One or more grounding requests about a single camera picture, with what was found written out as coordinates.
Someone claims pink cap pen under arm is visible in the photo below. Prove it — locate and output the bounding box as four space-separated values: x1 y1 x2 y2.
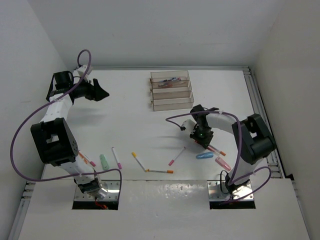
78 151 96 167

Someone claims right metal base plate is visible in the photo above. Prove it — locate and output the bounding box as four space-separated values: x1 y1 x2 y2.
207 180 255 201

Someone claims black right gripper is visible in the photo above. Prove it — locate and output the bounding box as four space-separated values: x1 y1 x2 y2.
190 125 214 149

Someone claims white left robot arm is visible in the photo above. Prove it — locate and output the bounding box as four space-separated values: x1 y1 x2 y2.
30 71 109 200

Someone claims pink correction tape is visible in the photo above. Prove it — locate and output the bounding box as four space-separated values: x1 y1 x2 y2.
215 156 232 172

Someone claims dark red refill pen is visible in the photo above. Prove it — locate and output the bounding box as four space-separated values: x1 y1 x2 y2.
206 144 220 154

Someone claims white pen yellow cap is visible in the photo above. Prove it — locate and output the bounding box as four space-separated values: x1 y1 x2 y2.
131 152 147 172

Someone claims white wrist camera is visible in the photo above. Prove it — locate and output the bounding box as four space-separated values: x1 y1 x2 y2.
180 119 197 133
73 65 93 83

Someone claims white pen purple cap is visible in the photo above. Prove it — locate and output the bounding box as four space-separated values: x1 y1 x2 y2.
111 147 122 170

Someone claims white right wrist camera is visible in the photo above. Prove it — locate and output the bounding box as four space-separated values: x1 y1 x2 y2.
180 119 197 133

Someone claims white front cover board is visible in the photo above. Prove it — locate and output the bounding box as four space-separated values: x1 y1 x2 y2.
19 179 309 240

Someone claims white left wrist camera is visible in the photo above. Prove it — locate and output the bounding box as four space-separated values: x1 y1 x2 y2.
73 65 93 83

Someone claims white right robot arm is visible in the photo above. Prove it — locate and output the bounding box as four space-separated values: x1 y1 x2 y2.
189 104 277 194

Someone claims clear tiered organizer tray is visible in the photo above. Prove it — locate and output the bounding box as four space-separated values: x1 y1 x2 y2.
149 70 194 112

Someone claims blue correction tape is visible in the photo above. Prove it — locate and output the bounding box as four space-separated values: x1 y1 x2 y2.
196 151 214 160

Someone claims white pen orange cap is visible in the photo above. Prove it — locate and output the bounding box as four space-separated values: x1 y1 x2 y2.
145 169 174 174

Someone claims metal base plate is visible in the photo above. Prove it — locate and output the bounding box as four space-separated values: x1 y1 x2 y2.
74 180 120 202
207 180 255 201

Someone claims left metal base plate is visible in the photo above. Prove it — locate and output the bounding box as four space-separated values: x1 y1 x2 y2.
74 180 120 202

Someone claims white pen pink cap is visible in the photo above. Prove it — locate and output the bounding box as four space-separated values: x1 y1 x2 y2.
168 146 186 166

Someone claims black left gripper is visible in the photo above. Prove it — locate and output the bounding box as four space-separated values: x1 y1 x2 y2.
70 75 109 102

